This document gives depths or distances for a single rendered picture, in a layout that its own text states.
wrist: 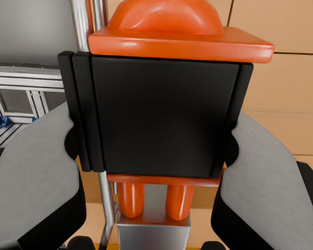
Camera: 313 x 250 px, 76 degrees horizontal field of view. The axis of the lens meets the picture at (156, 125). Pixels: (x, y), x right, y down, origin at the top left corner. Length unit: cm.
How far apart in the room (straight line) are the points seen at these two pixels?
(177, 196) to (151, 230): 4
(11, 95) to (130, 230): 120
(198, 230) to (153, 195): 30
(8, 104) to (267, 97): 126
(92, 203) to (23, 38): 114
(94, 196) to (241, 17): 59
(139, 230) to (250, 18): 61
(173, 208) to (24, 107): 122
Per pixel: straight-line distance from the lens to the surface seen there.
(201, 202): 43
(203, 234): 50
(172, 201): 17
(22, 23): 139
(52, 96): 122
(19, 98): 132
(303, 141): 98
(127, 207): 17
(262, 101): 79
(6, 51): 150
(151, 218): 18
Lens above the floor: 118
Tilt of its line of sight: 57 degrees down
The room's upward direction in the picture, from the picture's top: 178 degrees counter-clockwise
